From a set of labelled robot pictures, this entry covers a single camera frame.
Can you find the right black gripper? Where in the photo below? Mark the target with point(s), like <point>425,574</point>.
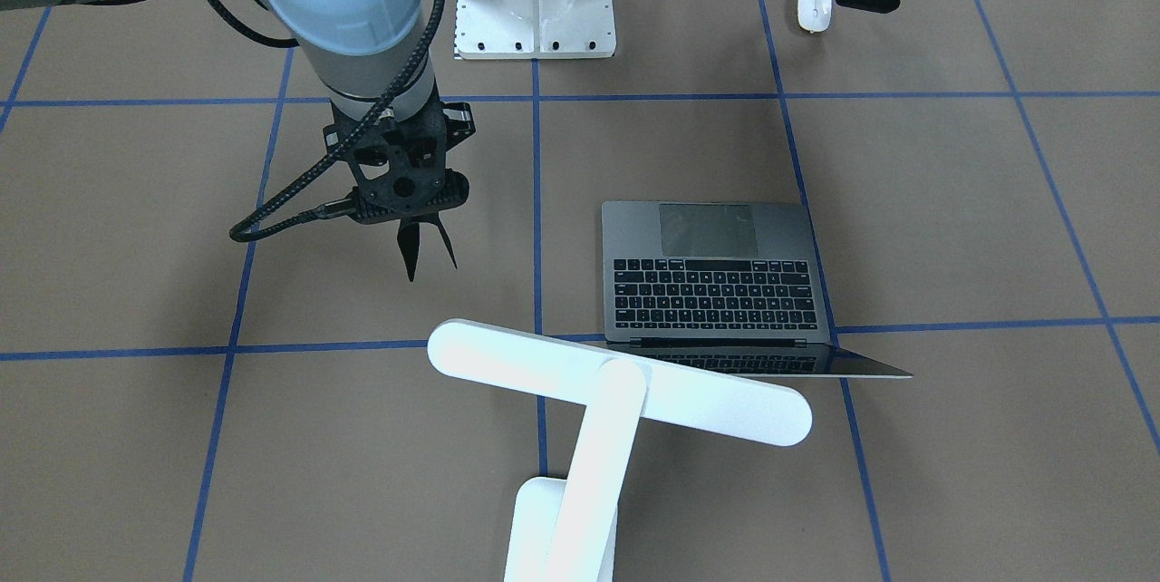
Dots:
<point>410,248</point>

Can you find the grey laptop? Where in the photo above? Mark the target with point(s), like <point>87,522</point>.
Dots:
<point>724,287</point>

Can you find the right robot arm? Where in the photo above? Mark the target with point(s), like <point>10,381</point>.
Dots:
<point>372,55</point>

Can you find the white desk lamp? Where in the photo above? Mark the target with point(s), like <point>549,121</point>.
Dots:
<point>564,529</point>

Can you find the white computer mouse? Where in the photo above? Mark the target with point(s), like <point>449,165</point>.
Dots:
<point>814,16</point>

